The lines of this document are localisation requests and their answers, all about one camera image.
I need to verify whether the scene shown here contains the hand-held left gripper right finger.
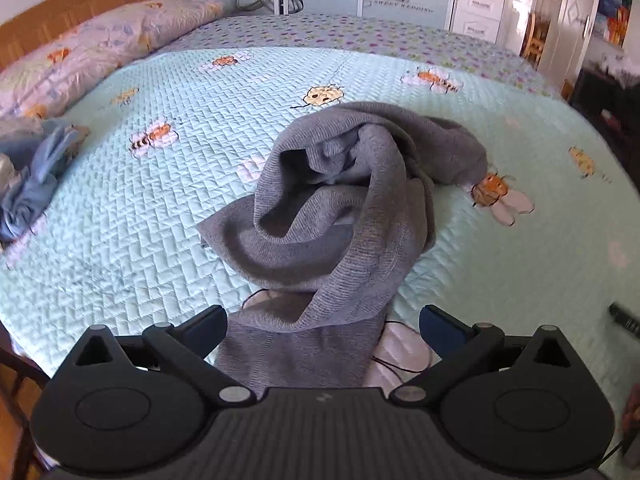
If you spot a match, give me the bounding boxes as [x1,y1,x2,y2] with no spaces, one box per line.
[387,304,583,409]

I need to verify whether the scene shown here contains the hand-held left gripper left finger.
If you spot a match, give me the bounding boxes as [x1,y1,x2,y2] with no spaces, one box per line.
[60,304,257,409]

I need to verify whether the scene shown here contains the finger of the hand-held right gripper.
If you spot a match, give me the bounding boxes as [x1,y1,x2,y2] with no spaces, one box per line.
[609,301,640,339]

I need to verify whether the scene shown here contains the grey knit sweater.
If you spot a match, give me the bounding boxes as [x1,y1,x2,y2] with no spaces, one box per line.
[196,101,489,392]

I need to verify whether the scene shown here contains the person's right hand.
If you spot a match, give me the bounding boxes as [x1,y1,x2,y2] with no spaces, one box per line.
[621,381,640,442]

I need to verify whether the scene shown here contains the bee print quilted bedspread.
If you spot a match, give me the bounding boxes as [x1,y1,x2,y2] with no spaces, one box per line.
[0,47,640,480]

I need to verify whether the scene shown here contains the light blue crumpled cloth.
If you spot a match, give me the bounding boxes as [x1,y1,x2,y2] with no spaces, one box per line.
[0,119,92,244]

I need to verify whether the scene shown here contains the pale blue folded cloth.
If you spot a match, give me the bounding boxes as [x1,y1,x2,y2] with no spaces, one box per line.
[0,119,51,171]

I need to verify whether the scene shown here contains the wooden chair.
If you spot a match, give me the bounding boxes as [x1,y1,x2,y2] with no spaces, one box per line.
[520,10,551,63]

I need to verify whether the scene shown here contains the white door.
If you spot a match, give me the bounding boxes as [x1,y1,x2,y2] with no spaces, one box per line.
[537,0,607,87]

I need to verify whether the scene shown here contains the floral pillow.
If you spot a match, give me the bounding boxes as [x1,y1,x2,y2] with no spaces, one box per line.
[0,0,226,122]

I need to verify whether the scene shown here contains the colourful hanging bags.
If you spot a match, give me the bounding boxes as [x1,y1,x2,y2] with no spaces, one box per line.
[596,0,637,50]

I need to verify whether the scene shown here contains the dotted purple bed sheet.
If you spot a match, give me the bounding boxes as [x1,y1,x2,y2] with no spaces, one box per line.
[162,12,557,97]

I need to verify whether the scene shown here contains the white drawer cabinet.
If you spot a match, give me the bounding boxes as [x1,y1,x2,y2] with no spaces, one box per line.
[451,0,507,44]

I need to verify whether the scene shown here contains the wooden headboard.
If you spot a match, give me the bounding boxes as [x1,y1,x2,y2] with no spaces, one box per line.
[0,0,162,72]

